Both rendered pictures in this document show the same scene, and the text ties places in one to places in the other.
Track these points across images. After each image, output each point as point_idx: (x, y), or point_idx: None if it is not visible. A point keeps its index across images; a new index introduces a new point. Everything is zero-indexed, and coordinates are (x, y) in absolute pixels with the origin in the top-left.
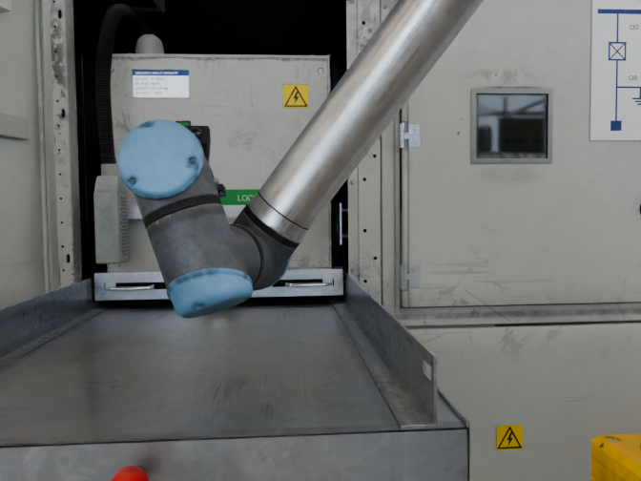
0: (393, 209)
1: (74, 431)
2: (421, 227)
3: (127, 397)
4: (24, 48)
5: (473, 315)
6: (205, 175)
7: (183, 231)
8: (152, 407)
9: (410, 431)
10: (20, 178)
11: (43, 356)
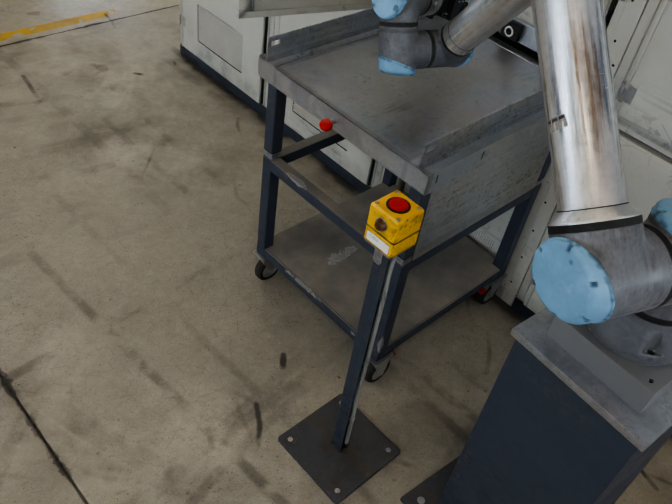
0: (643, 35)
1: (326, 96)
2: (652, 60)
3: (360, 90)
4: None
5: (664, 146)
6: (407, 12)
7: (385, 37)
8: (359, 101)
9: (410, 164)
10: None
11: (367, 44)
